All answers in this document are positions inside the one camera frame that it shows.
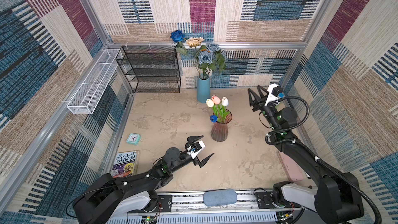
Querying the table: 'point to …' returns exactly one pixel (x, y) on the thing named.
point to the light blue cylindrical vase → (203, 89)
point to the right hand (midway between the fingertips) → (253, 88)
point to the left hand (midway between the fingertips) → (207, 142)
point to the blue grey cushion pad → (216, 197)
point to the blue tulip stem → (213, 118)
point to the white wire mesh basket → (90, 94)
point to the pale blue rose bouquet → (210, 58)
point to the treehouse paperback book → (124, 164)
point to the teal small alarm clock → (133, 139)
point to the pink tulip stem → (216, 100)
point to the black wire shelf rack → (151, 69)
